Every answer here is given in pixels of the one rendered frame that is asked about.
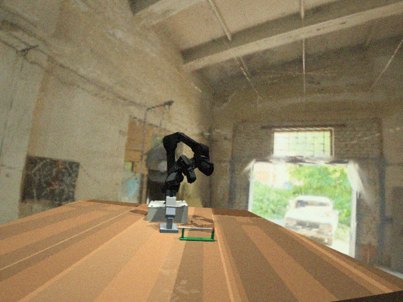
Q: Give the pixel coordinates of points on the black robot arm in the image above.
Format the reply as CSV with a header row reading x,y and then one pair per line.
x,y
202,163

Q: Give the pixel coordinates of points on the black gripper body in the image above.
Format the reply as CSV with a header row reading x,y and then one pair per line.
x,y
188,163

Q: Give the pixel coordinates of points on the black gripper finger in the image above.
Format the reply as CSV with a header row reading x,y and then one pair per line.
x,y
172,177
177,166

